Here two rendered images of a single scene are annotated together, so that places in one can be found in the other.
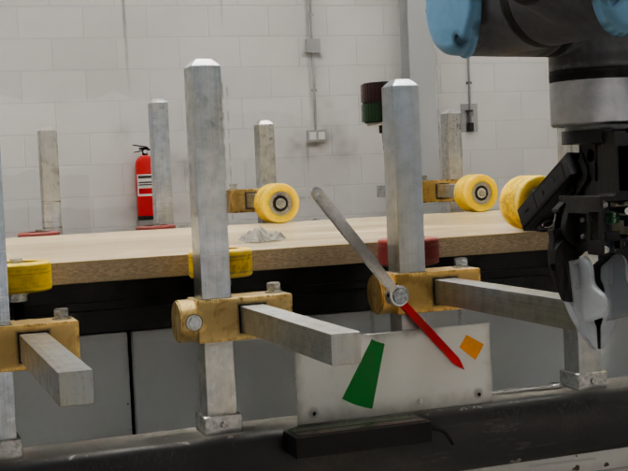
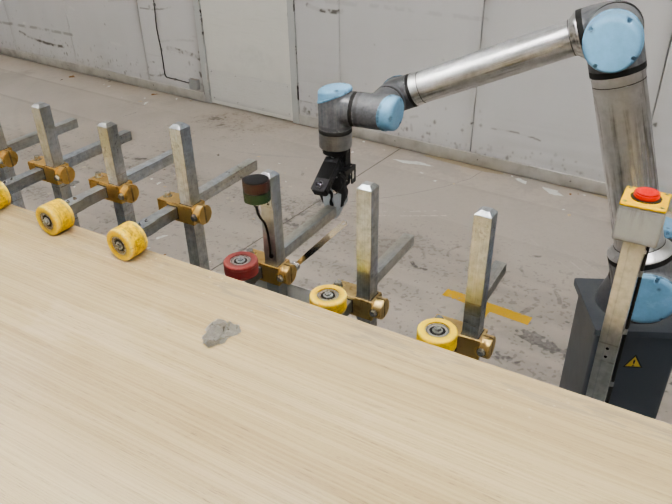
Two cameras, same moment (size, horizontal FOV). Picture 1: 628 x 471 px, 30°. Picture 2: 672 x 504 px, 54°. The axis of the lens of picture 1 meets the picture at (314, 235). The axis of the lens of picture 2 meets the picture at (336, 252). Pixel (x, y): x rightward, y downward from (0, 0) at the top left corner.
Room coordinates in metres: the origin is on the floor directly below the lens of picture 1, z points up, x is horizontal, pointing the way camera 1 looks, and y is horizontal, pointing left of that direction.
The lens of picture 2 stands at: (2.17, 1.02, 1.70)
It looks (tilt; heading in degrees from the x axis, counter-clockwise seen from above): 31 degrees down; 231
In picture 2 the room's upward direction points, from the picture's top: 1 degrees counter-clockwise
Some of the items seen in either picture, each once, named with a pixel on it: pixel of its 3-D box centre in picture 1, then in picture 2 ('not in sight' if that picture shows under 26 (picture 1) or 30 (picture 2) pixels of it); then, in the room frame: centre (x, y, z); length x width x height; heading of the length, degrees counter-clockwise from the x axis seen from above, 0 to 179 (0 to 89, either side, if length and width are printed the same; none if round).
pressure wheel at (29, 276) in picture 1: (19, 306); (435, 350); (1.38, 0.35, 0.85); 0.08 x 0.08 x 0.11
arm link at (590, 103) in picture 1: (600, 107); (334, 139); (1.13, -0.28, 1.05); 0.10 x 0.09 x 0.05; 110
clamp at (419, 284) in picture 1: (422, 290); (267, 268); (1.46, -0.13, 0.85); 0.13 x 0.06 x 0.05; 110
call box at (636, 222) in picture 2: not in sight; (640, 218); (1.18, 0.60, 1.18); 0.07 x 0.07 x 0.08; 20
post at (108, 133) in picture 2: not in sight; (123, 206); (1.62, -0.58, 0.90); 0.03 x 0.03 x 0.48; 20
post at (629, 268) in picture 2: not in sight; (611, 340); (1.18, 0.60, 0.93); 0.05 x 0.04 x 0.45; 110
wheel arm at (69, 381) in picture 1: (42, 357); (469, 312); (1.20, 0.28, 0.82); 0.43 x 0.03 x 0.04; 20
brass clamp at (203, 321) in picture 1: (232, 317); (358, 300); (1.37, 0.10, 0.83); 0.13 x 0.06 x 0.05; 110
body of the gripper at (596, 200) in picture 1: (605, 192); (337, 166); (1.12, -0.28, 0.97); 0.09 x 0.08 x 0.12; 20
